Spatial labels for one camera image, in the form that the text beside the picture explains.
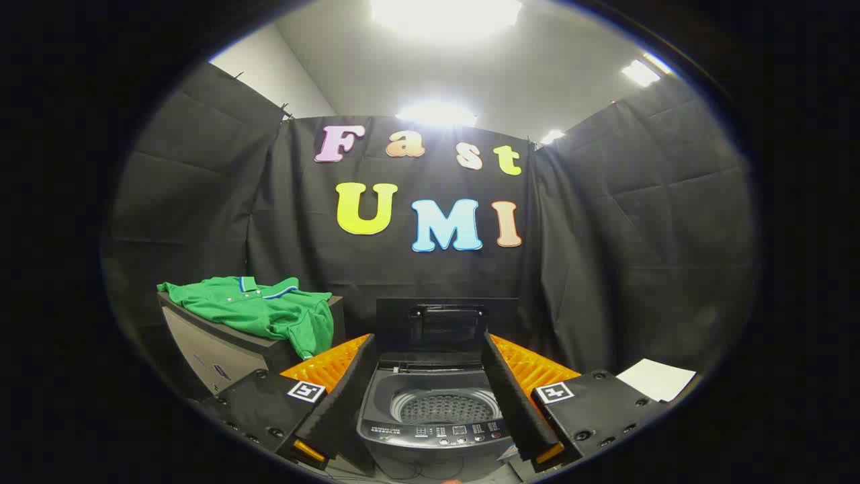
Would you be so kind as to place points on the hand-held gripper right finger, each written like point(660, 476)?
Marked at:
point(514, 396)

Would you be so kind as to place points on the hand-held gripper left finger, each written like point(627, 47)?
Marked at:
point(342, 396)

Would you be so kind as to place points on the grey washing machine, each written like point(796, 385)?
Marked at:
point(437, 430)

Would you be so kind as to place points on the green polo shirt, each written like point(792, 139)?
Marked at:
point(262, 310)

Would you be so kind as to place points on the grey cabinet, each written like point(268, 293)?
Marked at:
point(215, 353)

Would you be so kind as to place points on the white paper sheet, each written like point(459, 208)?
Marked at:
point(655, 378)

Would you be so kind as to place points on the black backdrop cloth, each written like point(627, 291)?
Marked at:
point(605, 235)

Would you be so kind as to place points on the large ceiling light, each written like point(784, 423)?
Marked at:
point(443, 15)

